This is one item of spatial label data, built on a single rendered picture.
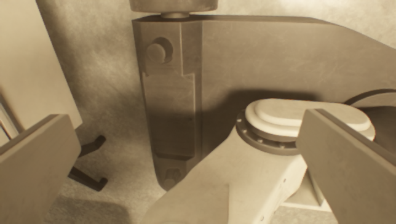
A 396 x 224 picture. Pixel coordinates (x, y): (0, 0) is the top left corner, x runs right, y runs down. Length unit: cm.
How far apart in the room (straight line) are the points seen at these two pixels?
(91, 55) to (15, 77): 32
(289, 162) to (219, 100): 23
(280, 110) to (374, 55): 23
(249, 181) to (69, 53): 72
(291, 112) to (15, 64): 52
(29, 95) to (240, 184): 45
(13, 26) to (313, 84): 62
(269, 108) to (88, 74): 64
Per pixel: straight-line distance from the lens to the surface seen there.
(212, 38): 45
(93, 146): 92
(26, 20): 57
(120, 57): 73
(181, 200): 24
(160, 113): 52
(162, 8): 44
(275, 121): 35
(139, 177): 104
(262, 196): 29
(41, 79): 57
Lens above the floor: 61
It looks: 58 degrees down
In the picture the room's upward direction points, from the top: 161 degrees counter-clockwise
